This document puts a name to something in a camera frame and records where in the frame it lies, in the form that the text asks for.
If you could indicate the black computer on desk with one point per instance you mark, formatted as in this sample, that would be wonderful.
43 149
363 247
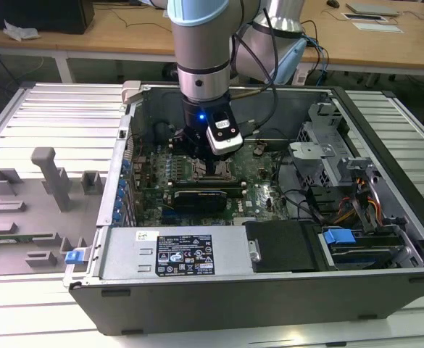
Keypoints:
45 14

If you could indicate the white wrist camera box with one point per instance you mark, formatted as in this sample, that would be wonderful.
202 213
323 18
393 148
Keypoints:
224 139

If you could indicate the black open PC case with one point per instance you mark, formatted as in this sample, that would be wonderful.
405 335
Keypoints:
233 304

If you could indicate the wooden desk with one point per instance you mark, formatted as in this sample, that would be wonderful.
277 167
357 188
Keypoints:
124 36

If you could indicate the black power supply label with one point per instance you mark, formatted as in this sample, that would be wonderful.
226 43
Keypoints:
186 253

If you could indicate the hard disk in blue carrier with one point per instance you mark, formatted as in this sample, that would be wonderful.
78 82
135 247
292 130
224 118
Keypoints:
338 236

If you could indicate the white power adapter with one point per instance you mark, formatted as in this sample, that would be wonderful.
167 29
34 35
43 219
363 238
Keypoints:
300 78

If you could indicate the black RAM slot row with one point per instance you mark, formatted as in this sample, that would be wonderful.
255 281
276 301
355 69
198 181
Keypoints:
211 185

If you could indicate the black computer mouse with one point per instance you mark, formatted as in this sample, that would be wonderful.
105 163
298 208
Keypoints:
333 3

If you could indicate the silver power supply unit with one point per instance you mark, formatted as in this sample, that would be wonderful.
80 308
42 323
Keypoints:
124 253

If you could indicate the black graphics card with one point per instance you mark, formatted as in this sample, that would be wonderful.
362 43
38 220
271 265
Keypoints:
197 201

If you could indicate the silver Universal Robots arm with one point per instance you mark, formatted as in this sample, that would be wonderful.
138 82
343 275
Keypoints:
200 47

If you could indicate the grey laptop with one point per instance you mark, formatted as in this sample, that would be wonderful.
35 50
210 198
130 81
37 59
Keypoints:
373 8

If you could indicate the blue card retainer clip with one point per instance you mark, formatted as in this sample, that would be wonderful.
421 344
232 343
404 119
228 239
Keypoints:
117 217
118 207
126 166
122 185

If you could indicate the green RAM stick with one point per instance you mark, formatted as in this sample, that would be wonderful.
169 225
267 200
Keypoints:
16 239

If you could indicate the metal disk bay cage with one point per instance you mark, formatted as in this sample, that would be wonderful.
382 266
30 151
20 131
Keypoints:
316 156

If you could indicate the CPU socket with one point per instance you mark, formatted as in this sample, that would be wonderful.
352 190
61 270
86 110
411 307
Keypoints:
191 177

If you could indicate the blue case latch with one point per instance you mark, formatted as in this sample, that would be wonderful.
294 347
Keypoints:
73 257

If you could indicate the green motherboard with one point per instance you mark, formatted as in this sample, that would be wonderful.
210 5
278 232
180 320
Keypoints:
258 203

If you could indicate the grey parts rack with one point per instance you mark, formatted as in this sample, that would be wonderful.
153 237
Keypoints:
27 217

